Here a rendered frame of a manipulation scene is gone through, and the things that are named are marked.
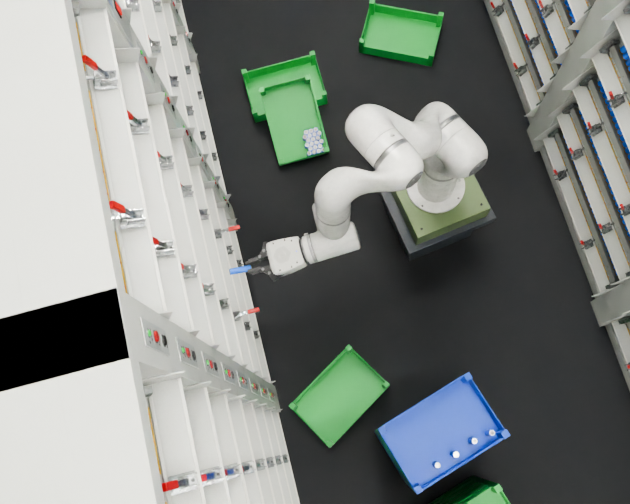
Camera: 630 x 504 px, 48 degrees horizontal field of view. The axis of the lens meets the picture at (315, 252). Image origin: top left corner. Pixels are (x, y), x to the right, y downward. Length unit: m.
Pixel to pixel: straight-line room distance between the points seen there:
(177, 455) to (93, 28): 0.77
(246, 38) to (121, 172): 1.86
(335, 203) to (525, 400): 1.25
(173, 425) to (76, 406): 0.25
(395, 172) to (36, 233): 0.86
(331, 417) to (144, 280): 1.48
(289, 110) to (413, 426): 1.34
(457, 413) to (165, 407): 1.13
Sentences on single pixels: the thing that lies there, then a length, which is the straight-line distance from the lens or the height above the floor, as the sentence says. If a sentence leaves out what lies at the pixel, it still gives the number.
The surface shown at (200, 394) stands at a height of 1.26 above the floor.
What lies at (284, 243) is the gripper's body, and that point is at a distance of 2.03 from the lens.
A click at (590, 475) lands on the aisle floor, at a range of 2.67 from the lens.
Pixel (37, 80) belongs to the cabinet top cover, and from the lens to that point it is 1.09.
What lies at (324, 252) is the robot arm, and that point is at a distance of 1.99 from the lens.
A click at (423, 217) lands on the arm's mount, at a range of 2.31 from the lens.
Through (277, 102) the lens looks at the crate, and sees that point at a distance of 2.80.
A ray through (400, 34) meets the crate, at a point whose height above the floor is 0.00.
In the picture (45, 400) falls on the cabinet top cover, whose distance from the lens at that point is 0.95.
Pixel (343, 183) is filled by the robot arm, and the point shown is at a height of 1.04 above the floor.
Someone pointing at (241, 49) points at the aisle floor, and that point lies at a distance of 3.03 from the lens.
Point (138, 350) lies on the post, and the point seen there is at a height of 1.65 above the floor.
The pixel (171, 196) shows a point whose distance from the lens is 1.64.
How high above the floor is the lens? 2.56
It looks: 75 degrees down
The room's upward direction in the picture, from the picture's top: 14 degrees counter-clockwise
